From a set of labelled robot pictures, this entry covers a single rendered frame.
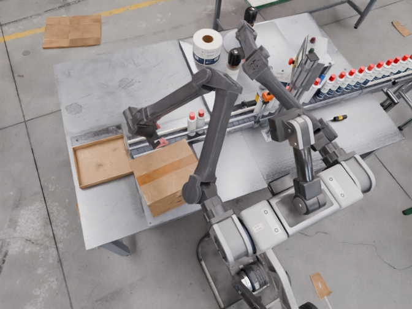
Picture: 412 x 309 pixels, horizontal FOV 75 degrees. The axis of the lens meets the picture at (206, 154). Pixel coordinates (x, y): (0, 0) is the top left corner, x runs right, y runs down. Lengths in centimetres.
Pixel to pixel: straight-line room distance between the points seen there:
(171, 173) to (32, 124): 204
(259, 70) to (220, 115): 26
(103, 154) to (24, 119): 157
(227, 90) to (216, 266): 150
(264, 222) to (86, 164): 118
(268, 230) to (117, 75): 157
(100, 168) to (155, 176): 48
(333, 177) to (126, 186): 110
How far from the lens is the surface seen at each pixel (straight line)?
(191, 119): 153
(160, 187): 128
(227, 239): 84
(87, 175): 170
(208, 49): 192
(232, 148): 171
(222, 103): 85
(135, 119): 114
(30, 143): 301
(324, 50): 141
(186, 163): 132
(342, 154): 109
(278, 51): 225
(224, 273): 211
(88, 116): 190
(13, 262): 268
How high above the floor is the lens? 233
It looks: 64 degrees down
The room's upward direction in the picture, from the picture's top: 9 degrees clockwise
